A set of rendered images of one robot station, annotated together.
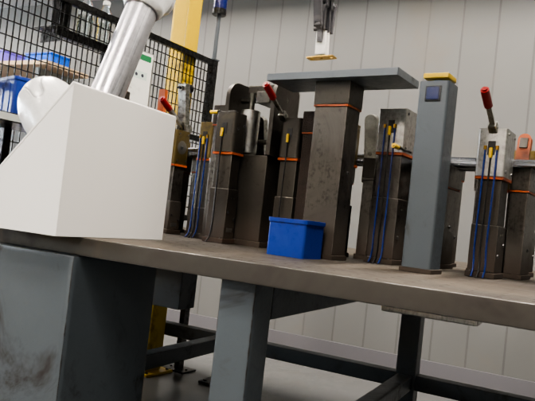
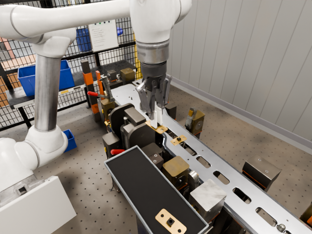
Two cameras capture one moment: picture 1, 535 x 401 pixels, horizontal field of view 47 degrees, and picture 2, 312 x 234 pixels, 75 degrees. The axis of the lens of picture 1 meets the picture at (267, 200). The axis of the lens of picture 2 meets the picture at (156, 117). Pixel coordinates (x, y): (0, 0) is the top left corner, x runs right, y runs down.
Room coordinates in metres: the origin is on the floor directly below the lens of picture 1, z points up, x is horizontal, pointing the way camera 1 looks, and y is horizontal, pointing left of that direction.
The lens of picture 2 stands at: (1.25, -0.30, 1.73)
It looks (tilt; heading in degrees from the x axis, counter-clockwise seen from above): 38 degrees down; 20
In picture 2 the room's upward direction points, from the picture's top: straight up
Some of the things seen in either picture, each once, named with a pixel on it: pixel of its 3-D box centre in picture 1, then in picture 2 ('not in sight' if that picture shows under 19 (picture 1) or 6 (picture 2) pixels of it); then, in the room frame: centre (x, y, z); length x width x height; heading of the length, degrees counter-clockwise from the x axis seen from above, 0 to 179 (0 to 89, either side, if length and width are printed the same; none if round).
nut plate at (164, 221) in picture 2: not in sight; (170, 222); (1.50, -0.24, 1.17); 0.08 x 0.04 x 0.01; 68
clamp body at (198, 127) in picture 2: not in sight; (194, 136); (2.17, -0.21, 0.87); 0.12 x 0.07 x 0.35; 146
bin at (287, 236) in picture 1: (295, 238); not in sight; (1.50, -0.08, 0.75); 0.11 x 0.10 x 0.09; 56
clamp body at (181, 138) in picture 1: (169, 181); (109, 124); (2.10, 0.34, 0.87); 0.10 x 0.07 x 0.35; 146
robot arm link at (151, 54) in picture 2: not in sight; (152, 49); (1.77, -0.10, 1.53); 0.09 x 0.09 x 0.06
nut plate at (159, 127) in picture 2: (321, 56); (156, 125); (1.76, -0.11, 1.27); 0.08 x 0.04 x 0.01; 61
